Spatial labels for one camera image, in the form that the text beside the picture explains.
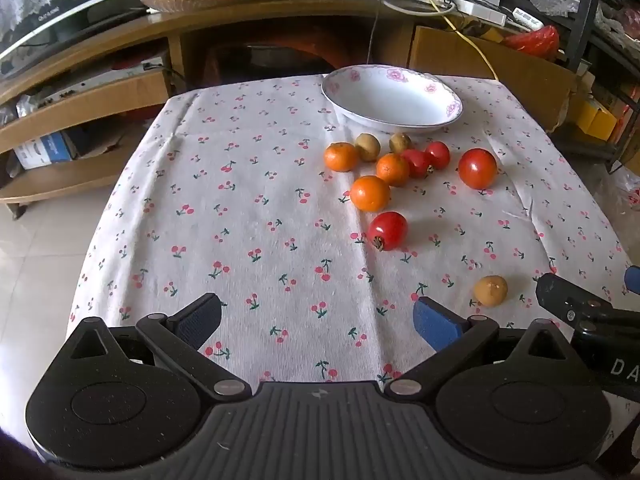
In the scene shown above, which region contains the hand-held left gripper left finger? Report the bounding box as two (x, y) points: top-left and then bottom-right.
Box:
(60, 292), (252, 402)

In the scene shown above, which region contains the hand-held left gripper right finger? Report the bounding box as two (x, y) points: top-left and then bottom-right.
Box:
(384, 296), (582, 397)

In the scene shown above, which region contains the small red tomato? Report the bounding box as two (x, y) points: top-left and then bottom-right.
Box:
(400, 149), (432, 179)
(424, 141), (452, 171)
(367, 211), (409, 252)

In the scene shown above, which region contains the mandarin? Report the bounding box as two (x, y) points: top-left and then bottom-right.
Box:
(375, 153), (411, 187)
(349, 175), (391, 212)
(323, 142), (362, 173)

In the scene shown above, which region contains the large red tomato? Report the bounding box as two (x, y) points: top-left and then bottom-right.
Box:
(458, 148), (499, 190)

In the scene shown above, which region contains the white floral bowl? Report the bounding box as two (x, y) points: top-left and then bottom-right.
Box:
(321, 64), (464, 135)

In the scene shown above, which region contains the cherry print tablecloth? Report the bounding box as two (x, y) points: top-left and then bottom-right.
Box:
(67, 74), (640, 401)

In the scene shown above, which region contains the yellow box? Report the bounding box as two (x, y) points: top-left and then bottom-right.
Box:
(575, 97), (619, 142)

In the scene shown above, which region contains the blue white box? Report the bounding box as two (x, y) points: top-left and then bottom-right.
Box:
(12, 131), (77, 171)

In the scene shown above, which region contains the cardboard box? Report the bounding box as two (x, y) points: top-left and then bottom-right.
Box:
(410, 25), (581, 131)

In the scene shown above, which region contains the silver media player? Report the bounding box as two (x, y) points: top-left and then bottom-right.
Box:
(30, 66), (167, 107)

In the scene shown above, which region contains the crumpled red plastic bag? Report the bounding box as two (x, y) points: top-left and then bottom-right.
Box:
(502, 25), (561, 57)

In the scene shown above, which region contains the dark metal pot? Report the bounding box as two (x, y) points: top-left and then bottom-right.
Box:
(245, 42), (323, 70)

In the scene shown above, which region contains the black metal rack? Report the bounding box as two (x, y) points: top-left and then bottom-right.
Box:
(505, 0), (640, 163)

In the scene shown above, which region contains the white adapter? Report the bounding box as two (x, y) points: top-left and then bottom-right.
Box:
(510, 7), (546, 32)

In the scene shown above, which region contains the wooden tv stand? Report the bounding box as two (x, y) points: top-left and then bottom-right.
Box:
(0, 0), (506, 218)

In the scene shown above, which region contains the black television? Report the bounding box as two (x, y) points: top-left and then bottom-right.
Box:
(0, 0), (171, 66)

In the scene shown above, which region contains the yellow cable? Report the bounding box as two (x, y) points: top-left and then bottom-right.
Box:
(295, 0), (501, 81)

